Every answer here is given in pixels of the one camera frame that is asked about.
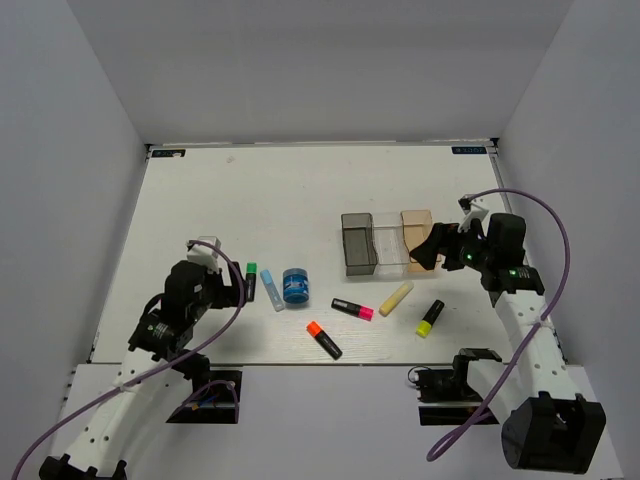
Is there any left blue table label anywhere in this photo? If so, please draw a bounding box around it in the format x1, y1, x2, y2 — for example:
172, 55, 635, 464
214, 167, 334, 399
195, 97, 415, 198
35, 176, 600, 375
151, 149, 186, 158

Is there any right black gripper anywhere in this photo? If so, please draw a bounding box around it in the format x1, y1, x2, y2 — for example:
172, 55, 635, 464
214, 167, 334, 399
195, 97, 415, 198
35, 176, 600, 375
410, 219, 495, 271

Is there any pink cap black highlighter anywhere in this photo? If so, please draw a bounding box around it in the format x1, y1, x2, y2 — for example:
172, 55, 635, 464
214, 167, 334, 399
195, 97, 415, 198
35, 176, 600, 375
331, 298, 374, 321

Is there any blue table label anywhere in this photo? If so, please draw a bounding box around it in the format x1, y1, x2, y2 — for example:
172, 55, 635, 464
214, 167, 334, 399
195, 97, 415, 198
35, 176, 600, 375
151, 149, 186, 158
451, 146, 487, 155

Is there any blue round jar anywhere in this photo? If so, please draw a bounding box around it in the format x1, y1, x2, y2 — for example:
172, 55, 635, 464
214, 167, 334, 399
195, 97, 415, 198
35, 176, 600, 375
283, 268, 310, 305

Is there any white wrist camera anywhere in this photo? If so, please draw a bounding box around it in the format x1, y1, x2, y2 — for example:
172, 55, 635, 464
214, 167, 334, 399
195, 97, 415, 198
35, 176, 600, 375
186, 236, 221, 273
458, 196, 489, 233

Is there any orange cap black highlighter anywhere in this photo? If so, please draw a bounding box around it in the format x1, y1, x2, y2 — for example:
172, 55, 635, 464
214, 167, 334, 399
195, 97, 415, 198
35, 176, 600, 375
306, 321, 343, 360

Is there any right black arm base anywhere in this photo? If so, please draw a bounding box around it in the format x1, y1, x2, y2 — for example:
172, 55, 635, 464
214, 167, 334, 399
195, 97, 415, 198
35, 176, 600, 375
407, 366, 482, 427

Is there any right blue table label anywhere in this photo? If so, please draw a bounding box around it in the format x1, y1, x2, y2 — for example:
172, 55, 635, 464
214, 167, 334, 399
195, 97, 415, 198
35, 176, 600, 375
451, 146, 487, 155

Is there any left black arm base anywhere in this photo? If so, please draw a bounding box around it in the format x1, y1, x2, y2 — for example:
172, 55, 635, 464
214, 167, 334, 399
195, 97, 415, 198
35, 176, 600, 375
167, 369, 243, 425

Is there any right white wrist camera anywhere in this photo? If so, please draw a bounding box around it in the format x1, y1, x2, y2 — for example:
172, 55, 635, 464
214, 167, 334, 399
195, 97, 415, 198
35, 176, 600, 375
458, 196, 489, 233

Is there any light blue glue stick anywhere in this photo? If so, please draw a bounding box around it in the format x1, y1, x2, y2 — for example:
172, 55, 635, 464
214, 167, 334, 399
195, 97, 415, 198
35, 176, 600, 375
260, 269, 285, 312

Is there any purple cable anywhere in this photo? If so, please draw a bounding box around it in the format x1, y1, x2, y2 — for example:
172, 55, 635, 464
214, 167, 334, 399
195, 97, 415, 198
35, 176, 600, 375
10, 241, 247, 480
426, 188, 572, 463

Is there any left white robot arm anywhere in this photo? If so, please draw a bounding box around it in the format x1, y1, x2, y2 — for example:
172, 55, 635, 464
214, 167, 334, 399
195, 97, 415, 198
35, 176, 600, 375
39, 255, 246, 479

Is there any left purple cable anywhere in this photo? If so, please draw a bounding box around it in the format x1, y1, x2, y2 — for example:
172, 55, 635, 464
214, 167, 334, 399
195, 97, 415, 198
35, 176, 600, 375
10, 241, 247, 480

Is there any green cap black highlighter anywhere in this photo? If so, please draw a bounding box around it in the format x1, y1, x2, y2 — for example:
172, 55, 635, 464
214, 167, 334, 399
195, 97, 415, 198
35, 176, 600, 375
245, 262, 257, 302

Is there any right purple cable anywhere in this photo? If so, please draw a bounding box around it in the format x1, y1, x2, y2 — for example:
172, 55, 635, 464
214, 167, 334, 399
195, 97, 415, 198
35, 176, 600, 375
426, 188, 572, 463

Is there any pale yellow glue stick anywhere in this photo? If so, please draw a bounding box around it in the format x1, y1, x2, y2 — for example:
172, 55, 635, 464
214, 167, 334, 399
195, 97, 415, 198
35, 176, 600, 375
378, 281, 414, 317

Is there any clear transparent bin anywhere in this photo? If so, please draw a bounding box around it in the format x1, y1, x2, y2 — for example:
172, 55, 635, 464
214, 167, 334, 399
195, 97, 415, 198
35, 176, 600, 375
372, 212, 409, 280

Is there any yellow cap black highlighter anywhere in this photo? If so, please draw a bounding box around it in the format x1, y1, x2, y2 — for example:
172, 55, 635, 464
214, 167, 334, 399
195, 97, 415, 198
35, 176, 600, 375
416, 300, 445, 338

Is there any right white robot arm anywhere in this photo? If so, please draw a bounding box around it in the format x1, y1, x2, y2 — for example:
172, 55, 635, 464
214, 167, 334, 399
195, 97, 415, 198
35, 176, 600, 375
410, 213, 606, 474

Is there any dark grey transparent bin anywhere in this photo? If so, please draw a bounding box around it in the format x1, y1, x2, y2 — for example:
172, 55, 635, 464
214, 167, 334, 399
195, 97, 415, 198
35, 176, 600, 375
341, 213, 378, 277

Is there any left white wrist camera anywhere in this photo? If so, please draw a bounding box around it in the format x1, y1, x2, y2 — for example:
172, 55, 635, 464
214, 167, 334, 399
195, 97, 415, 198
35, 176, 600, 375
186, 236, 221, 273

